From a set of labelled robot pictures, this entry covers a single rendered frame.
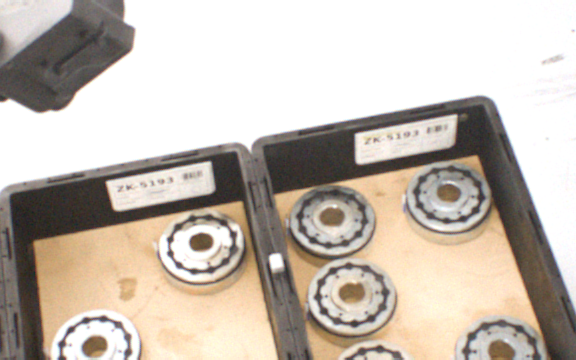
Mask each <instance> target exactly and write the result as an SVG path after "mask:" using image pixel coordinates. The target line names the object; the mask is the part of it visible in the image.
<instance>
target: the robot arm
mask: <svg viewBox="0 0 576 360"><path fill-rule="evenodd" d="M125 13H126V7H125V0H35V2H34V3H32V4H29V5H26V6H23V7H20V8H17V9H14V10H12V11H9V12H6V13H2V14H0V103H5V101H8V100H9V99H11V100H12V101H14V103H16V104H18V105H20V106H22V107H24V108H26V109H28V110H29V111H32V112H34V113H37V114H43V113H46V112H49V111H52V112H60V111H62V110H64V109H66V108H68V106H69V105H70V104H71V102H72V100H73V99H75V97H76V95H77V93H78V92H79V91H81V90H82V89H83V88H85V87H86V86H87V85H89V84H90V82H91V81H93V80H94V79H95V78H98V77H99V76H100V75H102V74H103V73H104V72H106V71H107V70H108V69H110V68H111V67H112V66H114V65H115V63H116V62H119V61H120V60H121V59H123V58H124V57H125V56H127V55H128V54H129V53H131V52H132V50H133V48H134V39H135V31H136V28H134V27H133V26H131V25H129V24H127V22H126V23H125Z"/></svg>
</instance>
